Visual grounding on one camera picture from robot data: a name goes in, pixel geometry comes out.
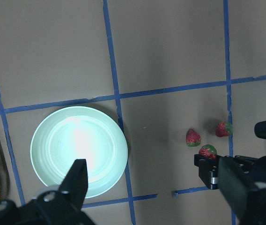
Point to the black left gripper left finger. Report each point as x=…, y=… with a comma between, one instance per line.
x=53, y=207

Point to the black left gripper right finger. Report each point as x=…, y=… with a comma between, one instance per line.
x=247, y=200

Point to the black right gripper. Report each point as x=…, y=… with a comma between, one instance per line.
x=215, y=169

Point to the strawberry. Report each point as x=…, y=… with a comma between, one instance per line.
x=208, y=151
x=192, y=139
x=223, y=129

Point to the light green plate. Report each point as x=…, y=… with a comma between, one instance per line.
x=79, y=132

